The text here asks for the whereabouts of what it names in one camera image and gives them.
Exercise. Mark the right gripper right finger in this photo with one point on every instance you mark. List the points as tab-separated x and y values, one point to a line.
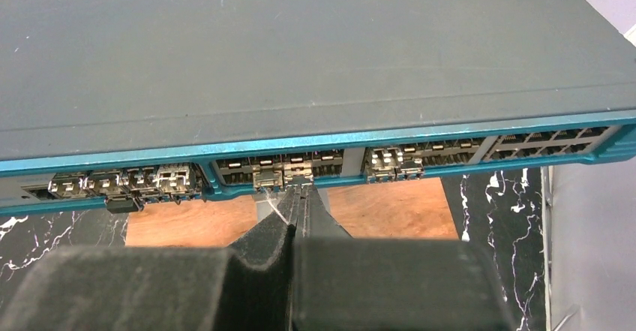
345	283

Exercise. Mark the silver SFP module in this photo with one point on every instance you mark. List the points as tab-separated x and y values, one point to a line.
298	174

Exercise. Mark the wooden base board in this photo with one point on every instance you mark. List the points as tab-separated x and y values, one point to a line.
416	209

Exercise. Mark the grey teal network switch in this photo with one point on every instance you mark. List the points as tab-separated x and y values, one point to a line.
117	104

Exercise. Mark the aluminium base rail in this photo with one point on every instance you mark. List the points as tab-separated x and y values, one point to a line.
546	208

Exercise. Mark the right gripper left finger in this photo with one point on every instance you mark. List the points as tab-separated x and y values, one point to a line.
243	286

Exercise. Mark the metal switch stand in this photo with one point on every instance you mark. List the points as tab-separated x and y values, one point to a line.
266	203

